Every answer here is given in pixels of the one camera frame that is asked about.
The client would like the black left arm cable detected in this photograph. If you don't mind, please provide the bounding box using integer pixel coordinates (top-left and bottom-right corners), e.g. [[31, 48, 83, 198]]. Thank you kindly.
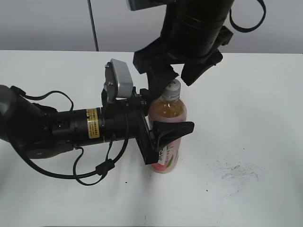
[[11, 86, 130, 187]]

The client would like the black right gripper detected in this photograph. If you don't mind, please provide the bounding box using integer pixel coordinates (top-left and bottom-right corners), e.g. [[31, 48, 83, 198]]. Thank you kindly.
[[133, 26, 233, 100]]

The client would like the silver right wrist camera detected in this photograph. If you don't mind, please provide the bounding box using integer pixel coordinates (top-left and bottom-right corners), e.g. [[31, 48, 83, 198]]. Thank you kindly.
[[126, 0, 174, 11]]

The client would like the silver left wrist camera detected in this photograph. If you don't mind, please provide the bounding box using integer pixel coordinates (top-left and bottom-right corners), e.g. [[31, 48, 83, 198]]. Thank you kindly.
[[104, 59, 133, 103]]

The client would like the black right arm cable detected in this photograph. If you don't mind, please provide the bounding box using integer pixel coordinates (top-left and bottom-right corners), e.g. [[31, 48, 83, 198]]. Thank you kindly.
[[229, 0, 267, 33]]

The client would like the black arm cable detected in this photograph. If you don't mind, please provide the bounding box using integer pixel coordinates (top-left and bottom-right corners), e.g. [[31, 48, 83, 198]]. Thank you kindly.
[[11, 86, 130, 187], [229, 0, 267, 33]]

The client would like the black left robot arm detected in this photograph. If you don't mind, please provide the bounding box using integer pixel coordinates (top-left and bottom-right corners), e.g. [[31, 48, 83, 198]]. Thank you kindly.
[[0, 85, 194, 165]]

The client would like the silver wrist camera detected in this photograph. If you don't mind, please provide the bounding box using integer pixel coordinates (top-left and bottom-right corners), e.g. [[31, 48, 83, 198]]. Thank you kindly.
[[104, 59, 133, 103], [126, 0, 174, 11]]

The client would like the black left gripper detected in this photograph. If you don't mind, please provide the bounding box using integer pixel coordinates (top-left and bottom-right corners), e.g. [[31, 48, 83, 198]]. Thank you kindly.
[[101, 87, 195, 165]]

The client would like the white bottle cap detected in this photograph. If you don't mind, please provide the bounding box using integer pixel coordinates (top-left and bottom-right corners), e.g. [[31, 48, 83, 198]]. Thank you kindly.
[[162, 79, 181, 101]]

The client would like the pink oolong tea bottle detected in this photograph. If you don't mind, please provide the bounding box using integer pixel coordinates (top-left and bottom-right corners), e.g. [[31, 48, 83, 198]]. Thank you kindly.
[[147, 94, 187, 175]]

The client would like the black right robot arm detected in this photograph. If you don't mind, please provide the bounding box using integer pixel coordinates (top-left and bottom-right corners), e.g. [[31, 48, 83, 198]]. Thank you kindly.
[[133, 0, 233, 100]]

